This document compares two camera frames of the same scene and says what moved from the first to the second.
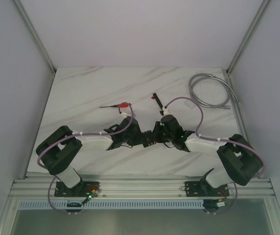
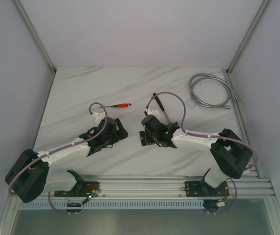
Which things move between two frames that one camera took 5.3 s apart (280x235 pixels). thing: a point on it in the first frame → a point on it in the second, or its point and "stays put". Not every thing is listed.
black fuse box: x=150 y=140 stays put
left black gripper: x=139 y=138 → x=120 y=129
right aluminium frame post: x=263 y=9 stays put
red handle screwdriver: x=121 y=105 stays put
